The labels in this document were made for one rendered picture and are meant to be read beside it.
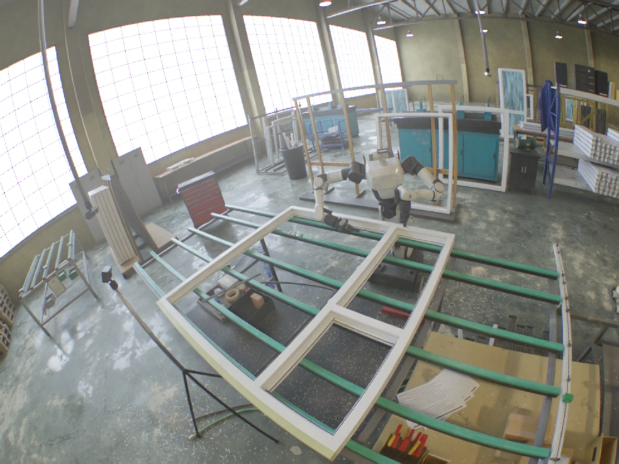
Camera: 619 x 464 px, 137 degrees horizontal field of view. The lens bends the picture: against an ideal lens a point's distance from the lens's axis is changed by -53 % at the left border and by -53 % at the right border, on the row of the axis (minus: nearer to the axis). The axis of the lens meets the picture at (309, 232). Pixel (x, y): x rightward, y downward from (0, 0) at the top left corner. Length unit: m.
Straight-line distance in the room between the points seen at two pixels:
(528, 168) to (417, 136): 2.24
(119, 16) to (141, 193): 5.96
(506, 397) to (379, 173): 1.60
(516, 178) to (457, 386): 4.19
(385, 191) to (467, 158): 3.50
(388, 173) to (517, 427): 1.69
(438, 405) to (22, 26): 10.76
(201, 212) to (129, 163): 3.76
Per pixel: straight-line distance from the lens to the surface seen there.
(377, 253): 1.63
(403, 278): 2.56
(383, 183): 1.89
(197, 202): 4.84
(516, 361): 1.60
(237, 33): 10.95
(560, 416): 1.30
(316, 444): 1.01
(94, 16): 9.78
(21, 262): 8.88
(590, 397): 1.75
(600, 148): 5.11
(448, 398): 1.39
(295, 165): 6.11
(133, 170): 8.04
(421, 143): 5.38
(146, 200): 8.16
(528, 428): 1.34
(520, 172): 5.07
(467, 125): 5.09
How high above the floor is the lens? 1.90
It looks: 30 degrees down
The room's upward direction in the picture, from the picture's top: 13 degrees counter-clockwise
